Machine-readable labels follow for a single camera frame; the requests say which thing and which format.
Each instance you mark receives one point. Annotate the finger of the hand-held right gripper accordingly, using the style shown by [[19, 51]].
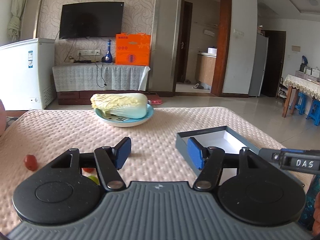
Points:
[[297, 151], [271, 156]]

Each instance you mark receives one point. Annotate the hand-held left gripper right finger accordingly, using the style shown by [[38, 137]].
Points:
[[195, 155]]

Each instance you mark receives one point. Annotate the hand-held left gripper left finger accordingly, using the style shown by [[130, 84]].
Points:
[[123, 153]]

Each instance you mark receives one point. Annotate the grey cardboard box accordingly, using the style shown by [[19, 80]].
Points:
[[182, 145]]

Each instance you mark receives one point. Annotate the person's right forearm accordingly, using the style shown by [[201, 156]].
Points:
[[317, 211]]

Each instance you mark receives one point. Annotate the pale blue oval plate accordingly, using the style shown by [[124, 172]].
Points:
[[125, 122]]

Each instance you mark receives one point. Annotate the red tomato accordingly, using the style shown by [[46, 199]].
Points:
[[88, 170], [31, 162]]

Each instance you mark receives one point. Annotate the small green tomato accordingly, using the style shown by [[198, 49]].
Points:
[[93, 179]]

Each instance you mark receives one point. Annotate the person's teal patterned clothing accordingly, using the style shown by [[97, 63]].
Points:
[[307, 205]]

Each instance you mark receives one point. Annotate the blue plastic stool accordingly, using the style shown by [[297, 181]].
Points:
[[298, 102], [315, 112]]

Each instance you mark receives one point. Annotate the napa cabbage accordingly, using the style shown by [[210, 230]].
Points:
[[120, 103]]

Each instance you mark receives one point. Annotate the pink slippers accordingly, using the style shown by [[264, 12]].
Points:
[[156, 102]]

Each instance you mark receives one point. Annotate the wooden table with lace cloth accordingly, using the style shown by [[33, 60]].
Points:
[[305, 85]]

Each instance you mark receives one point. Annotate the grey slippers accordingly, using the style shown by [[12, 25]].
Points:
[[198, 86]]

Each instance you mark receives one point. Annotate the dark wooden tv cabinet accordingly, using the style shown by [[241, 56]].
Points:
[[72, 97]]

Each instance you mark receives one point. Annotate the clear plastic sheet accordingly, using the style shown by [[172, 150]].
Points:
[[144, 77]]

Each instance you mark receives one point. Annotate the wooden kitchen counter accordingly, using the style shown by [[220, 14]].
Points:
[[206, 70]]

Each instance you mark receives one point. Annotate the patterned grey cabinet cloth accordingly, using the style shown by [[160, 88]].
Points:
[[80, 77]]

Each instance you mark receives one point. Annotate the grey refrigerator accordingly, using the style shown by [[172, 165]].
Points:
[[257, 65]]

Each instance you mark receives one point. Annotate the blue glass bottle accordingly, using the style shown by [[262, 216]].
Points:
[[108, 57]]

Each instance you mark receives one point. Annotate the black power strip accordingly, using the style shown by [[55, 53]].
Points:
[[82, 61]]

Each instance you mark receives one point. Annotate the orange gift box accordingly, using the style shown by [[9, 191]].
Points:
[[132, 50]]

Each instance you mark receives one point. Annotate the white pot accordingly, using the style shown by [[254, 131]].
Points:
[[212, 50]]

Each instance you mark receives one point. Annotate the dark wooden door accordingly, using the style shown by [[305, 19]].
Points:
[[183, 42]]

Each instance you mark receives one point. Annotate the white chest freezer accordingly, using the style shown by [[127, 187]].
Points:
[[17, 75]]

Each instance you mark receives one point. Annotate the pale green curtain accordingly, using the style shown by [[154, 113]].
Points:
[[16, 17]]

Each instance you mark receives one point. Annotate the white wall socket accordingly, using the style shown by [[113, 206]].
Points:
[[82, 52], [96, 52]]

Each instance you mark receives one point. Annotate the black wall television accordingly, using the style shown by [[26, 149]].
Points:
[[91, 20]]

